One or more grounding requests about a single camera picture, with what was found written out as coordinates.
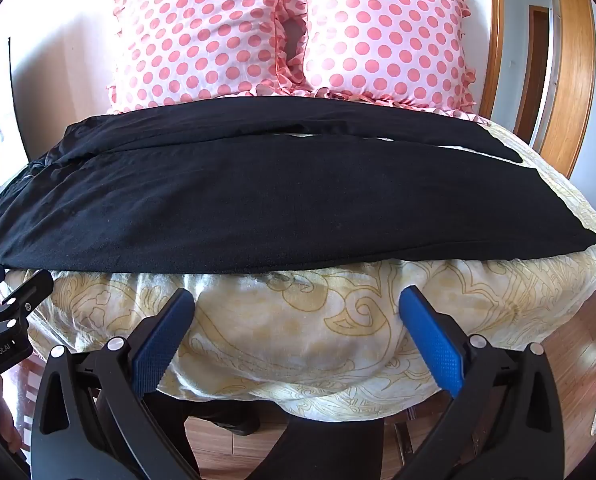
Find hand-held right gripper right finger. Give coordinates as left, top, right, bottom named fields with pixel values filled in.
left=398, top=285, right=566, bottom=480

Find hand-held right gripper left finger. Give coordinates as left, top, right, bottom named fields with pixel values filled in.
left=30, top=287, right=201, bottom=480

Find black pants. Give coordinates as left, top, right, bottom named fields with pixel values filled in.
left=0, top=99, right=596, bottom=273

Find person's left hand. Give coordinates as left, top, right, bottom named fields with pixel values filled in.
left=0, top=376, right=25, bottom=461

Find yellow patterned bedspread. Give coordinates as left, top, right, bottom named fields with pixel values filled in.
left=28, top=110, right=596, bottom=423

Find brown wooden door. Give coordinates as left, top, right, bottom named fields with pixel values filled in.
left=515, top=4, right=549, bottom=145

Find pink polka dot pillow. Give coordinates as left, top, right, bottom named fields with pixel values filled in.
left=278, top=0, right=478, bottom=113
left=105, top=0, right=309, bottom=113

